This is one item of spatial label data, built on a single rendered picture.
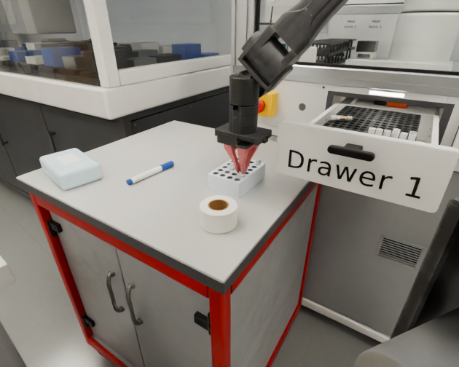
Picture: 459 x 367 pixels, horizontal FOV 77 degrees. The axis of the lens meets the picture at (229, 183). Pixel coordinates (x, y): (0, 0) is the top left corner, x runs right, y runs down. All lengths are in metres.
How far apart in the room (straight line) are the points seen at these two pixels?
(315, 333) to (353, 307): 0.20
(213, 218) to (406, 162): 0.33
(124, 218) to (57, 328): 0.96
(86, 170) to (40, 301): 0.99
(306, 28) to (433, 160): 0.28
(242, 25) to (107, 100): 0.50
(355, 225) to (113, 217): 0.75
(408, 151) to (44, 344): 1.38
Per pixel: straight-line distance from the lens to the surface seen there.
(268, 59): 0.52
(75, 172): 0.74
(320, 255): 1.15
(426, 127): 0.90
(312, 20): 0.52
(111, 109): 1.10
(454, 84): 0.86
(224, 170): 0.67
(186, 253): 0.50
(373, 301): 1.22
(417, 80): 0.86
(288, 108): 0.94
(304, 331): 1.36
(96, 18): 1.07
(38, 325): 1.55
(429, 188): 0.57
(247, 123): 0.57
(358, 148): 0.53
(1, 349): 0.74
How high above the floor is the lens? 1.09
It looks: 29 degrees down
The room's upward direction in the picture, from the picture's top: straight up
